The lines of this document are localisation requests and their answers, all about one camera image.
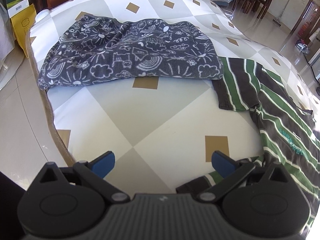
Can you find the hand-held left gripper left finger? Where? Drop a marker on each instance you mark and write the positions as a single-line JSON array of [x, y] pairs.
[[105, 163]]

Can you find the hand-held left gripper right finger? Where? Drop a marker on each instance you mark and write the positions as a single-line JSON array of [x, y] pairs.
[[222, 165]]

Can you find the green brown striped shirt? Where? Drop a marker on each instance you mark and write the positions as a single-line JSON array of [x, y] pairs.
[[275, 120]]

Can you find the dark grey doodle-print fleece garment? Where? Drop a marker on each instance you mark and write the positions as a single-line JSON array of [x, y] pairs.
[[125, 55]]

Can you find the plastic bag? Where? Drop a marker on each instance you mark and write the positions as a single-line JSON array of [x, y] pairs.
[[302, 46]]

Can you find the grey refrigerator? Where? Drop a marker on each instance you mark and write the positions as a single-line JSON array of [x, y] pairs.
[[315, 55]]

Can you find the floor mop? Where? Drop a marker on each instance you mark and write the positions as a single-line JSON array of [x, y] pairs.
[[278, 21]]

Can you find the yellow gift box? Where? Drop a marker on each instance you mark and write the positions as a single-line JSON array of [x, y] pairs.
[[23, 27]]

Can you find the dark wooden dining chair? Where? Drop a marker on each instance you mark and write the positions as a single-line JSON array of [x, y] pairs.
[[267, 2]]

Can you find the dark wooden door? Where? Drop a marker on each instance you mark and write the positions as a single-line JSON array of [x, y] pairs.
[[306, 12]]

